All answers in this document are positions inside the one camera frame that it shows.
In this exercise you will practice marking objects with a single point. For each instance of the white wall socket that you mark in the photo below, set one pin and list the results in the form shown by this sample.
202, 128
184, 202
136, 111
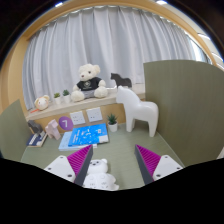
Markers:
94, 114
77, 118

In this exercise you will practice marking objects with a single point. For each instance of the dark navy book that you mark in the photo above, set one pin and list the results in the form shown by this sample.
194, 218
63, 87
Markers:
35, 140

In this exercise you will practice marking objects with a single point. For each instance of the ceiling lights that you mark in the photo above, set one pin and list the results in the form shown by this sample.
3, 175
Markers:
59, 4

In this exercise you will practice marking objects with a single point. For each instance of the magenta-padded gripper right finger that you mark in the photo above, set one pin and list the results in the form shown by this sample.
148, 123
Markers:
166, 166

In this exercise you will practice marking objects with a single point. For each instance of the light blue book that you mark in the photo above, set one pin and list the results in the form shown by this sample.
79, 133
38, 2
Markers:
64, 143

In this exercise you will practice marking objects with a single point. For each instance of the pink horse figurine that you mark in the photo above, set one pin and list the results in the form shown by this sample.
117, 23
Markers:
52, 130

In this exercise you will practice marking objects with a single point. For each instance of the white bear-shaped power strip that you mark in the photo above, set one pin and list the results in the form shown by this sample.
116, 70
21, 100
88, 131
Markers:
100, 180

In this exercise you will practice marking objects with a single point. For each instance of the grey curtain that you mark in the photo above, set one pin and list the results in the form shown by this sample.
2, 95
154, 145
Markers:
116, 40

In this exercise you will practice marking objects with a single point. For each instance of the beige window ledge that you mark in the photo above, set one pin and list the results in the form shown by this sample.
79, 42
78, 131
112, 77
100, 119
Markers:
66, 108

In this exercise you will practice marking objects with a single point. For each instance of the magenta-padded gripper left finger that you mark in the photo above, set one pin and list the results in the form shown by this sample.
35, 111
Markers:
60, 166

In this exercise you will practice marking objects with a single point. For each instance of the green partition panel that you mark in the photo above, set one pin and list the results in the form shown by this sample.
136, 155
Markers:
190, 110
11, 133

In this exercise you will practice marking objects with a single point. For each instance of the small potted plant white pot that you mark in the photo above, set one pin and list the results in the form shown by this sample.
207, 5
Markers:
57, 100
66, 98
113, 127

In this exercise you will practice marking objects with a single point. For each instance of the dark grey horse figurine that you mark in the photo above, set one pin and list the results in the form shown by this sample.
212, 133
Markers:
34, 126

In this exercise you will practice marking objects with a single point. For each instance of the cream teddy bear black shirt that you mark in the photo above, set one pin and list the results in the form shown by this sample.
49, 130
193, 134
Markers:
88, 71

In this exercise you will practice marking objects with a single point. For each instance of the black horse figurine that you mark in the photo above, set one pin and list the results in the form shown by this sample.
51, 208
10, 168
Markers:
121, 81

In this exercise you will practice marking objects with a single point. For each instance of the large white horse figurine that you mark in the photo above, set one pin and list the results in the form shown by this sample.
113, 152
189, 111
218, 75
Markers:
140, 110

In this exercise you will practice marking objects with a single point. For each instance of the small cream plush toy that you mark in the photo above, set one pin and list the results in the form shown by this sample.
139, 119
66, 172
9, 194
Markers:
42, 103

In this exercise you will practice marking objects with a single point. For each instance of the purple round number sign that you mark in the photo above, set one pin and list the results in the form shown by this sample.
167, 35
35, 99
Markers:
66, 123

